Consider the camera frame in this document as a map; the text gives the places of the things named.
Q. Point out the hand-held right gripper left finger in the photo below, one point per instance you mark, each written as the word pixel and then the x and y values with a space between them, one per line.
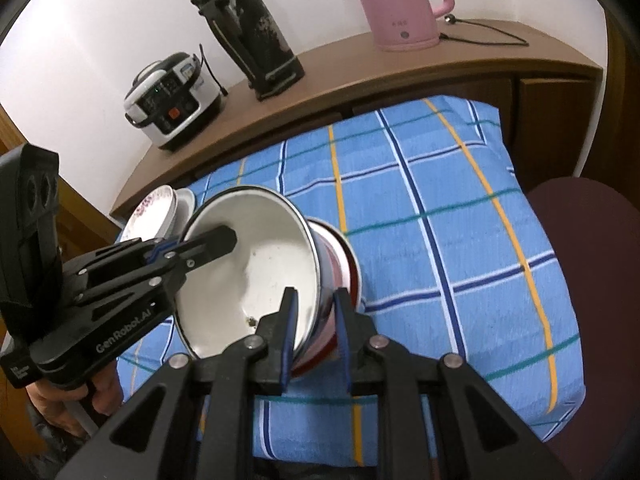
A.
pixel 286 345

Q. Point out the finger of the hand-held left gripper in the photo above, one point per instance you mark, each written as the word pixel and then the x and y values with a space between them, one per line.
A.
pixel 120 255
pixel 210 245

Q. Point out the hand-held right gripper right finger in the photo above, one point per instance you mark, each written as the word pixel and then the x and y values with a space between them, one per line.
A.
pixel 342 345

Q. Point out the white enamel bowl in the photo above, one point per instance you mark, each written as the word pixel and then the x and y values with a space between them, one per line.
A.
pixel 240 280

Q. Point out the pink floral white plate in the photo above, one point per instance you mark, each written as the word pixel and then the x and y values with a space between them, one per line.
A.
pixel 145 210

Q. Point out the red bowl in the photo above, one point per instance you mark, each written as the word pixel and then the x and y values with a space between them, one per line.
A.
pixel 352 280

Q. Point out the person's left hand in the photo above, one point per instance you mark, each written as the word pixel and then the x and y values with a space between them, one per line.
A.
pixel 55 405

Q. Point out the plain white plate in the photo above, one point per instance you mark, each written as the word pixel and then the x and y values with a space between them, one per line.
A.
pixel 187 202

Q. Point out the red floral white plate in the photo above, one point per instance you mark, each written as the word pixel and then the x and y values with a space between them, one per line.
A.
pixel 172 212

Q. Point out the white and black rice cooker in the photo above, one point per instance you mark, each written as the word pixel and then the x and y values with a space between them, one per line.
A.
pixel 170 100

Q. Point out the blue plaid cloth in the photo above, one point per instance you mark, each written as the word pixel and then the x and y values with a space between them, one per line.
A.
pixel 450 235

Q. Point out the black thermos flask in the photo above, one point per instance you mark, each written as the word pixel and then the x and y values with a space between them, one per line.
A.
pixel 250 35

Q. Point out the wooden cabinet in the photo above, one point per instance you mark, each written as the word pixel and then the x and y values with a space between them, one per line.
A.
pixel 350 75

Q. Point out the dark maroon chair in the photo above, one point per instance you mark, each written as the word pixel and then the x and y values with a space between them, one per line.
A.
pixel 600 285

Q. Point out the pink electric kettle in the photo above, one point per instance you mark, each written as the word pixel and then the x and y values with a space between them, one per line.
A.
pixel 395 5

